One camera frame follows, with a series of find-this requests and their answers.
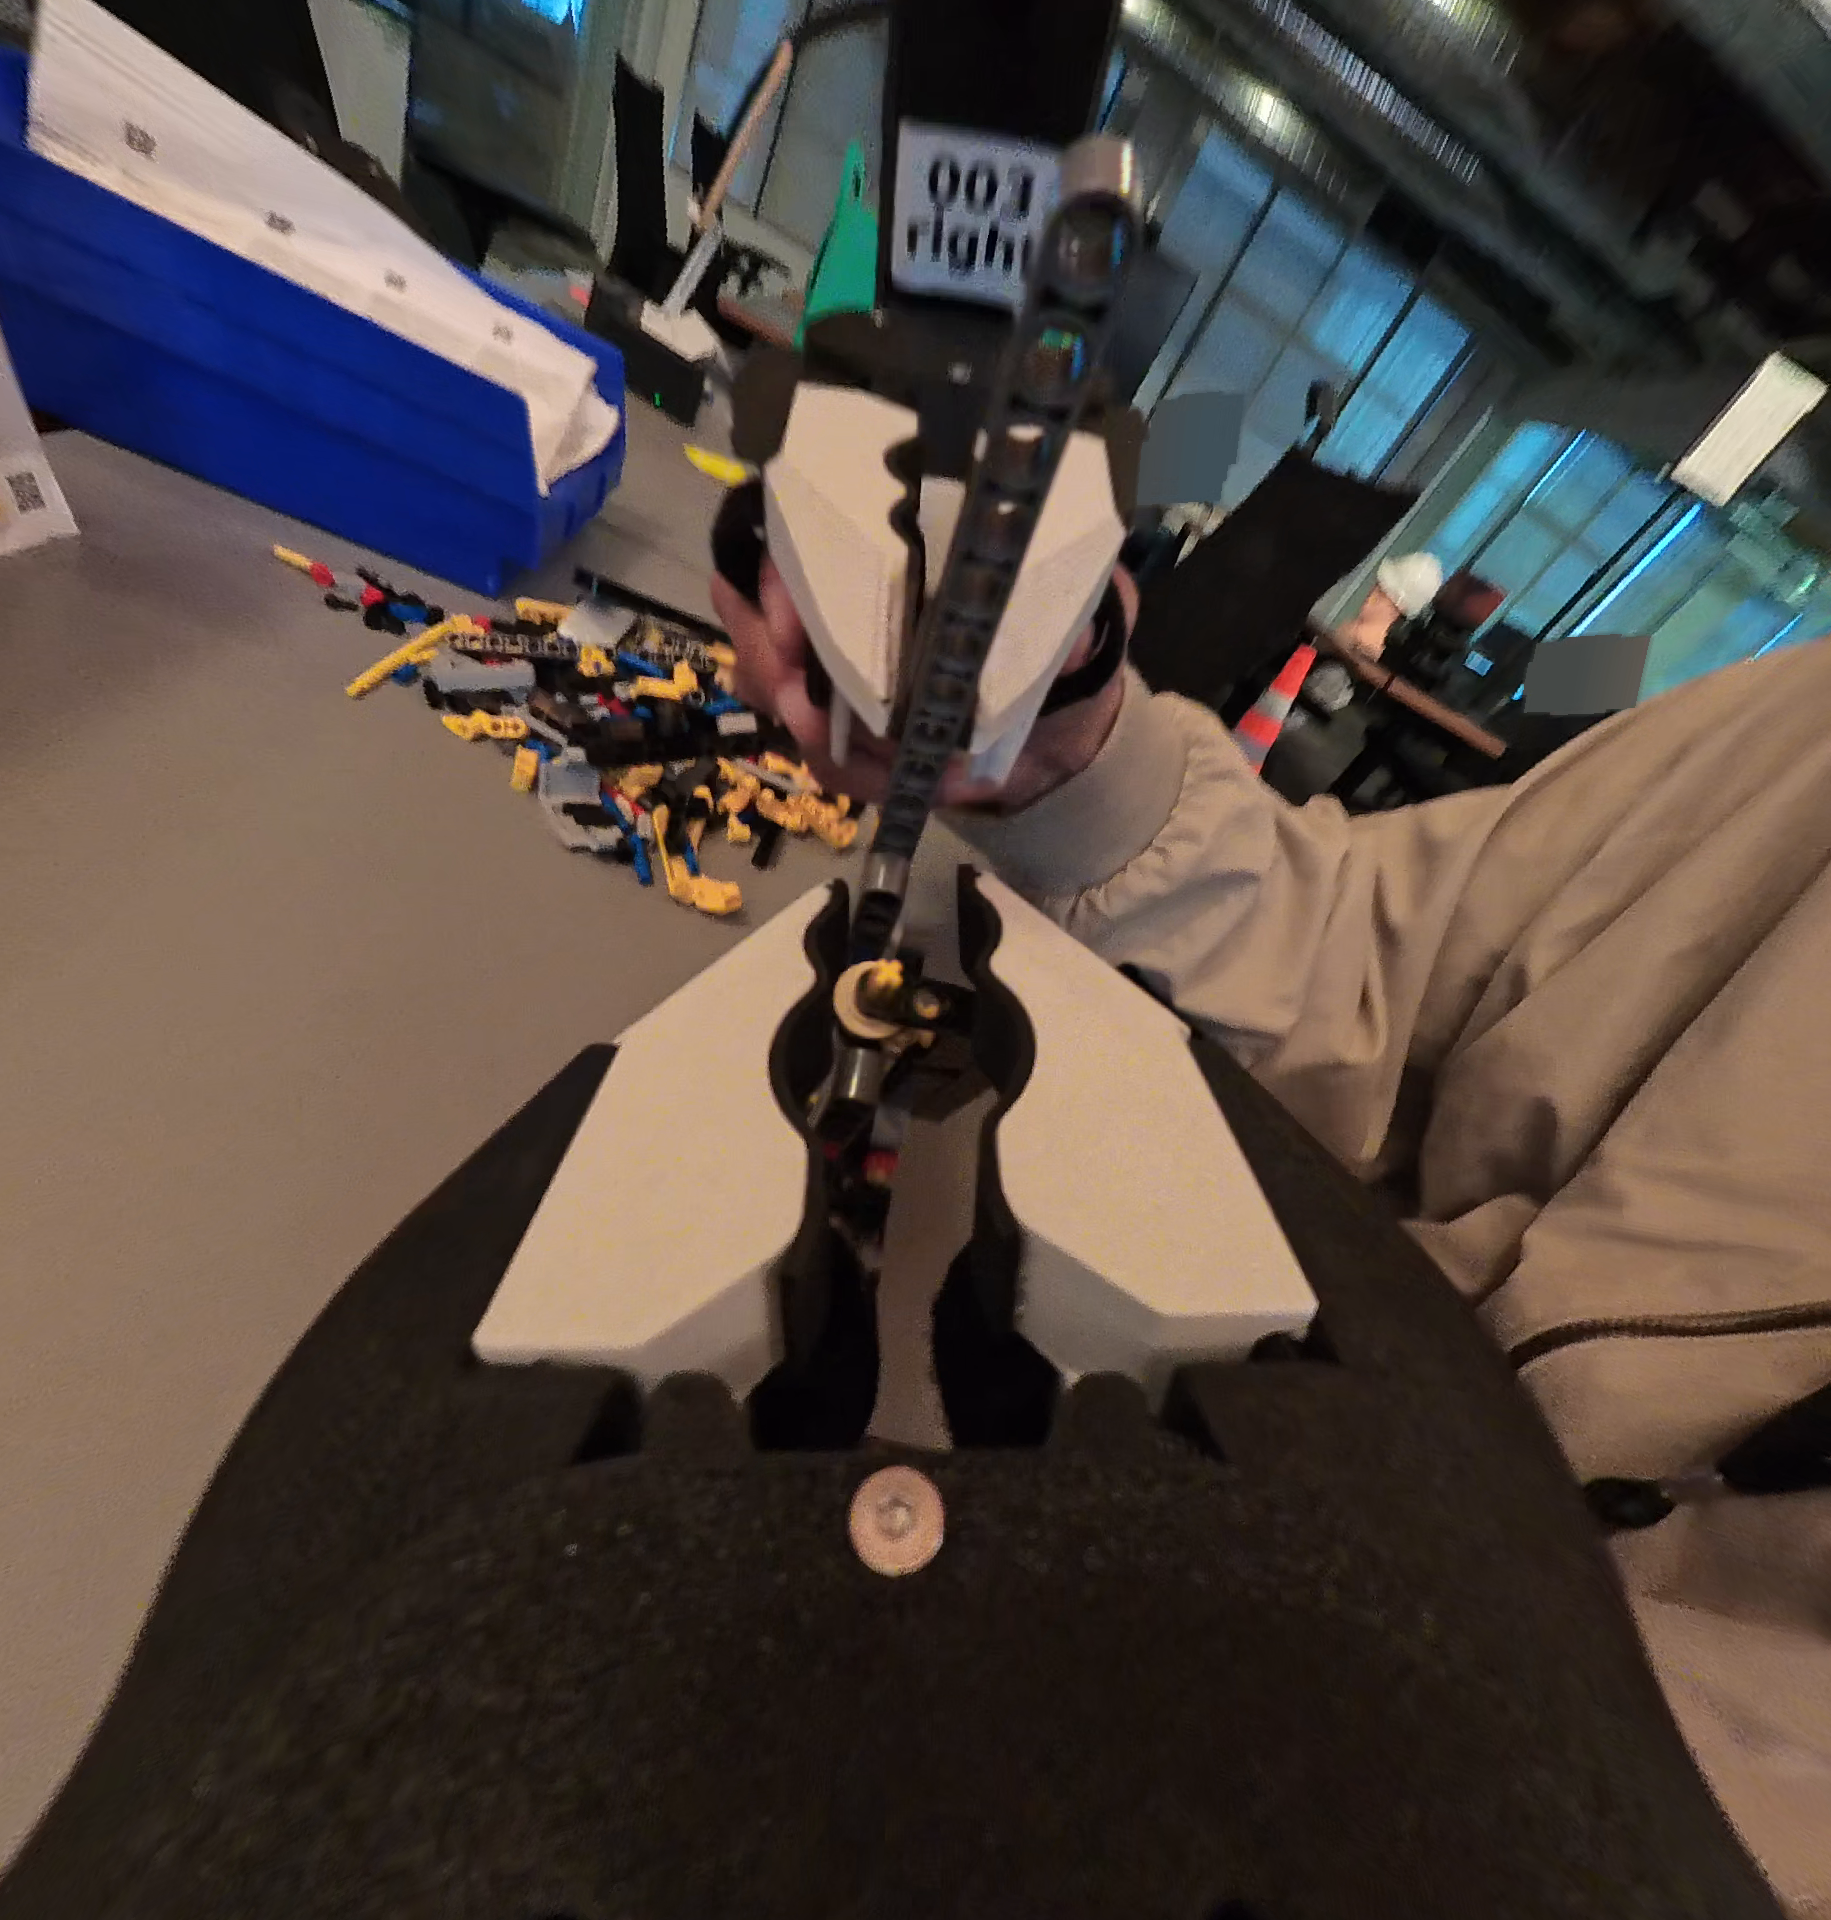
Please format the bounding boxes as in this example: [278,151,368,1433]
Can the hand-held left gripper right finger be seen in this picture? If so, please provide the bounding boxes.
[960,868,1323,1385]

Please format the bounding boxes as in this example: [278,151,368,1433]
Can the orange traffic cone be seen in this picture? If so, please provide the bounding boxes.
[1227,642,1323,777]

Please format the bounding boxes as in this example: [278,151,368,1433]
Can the black device box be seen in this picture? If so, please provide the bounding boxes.
[581,275,715,433]

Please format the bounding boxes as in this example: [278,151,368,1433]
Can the black cable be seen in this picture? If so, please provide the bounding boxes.
[1503,1295,1831,1377]

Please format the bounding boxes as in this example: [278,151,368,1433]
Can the blue storage bin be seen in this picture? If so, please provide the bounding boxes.
[0,31,628,600]

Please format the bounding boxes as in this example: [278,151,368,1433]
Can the grey desk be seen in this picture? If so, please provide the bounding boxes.
[0,426,887,1876]

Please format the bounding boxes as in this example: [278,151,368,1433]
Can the pile of toy brick pieces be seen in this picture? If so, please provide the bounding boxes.
[270,540,867,920]

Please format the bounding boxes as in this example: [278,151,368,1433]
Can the yellow car instruction booklet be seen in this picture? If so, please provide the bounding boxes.
[0,192,84,575]

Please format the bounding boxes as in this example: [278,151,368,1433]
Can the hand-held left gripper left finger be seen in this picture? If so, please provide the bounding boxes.
[471,883,855,1377]

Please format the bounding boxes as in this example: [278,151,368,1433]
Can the white paper parts bags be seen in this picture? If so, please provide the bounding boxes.
[21,0,623,492]

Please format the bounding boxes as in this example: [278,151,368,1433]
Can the person's right hand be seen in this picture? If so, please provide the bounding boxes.
[710,560,1144,814]

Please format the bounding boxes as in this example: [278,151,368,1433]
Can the hanging white sheet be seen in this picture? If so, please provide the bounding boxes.
[1668,350,1831,508]

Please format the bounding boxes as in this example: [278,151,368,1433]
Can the black grey toy brick chassis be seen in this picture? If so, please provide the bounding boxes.
[810,132,1149,1248]

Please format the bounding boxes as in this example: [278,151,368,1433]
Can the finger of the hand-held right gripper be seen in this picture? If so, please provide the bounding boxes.
[760,381,920,740]
[921,434,1131,758]

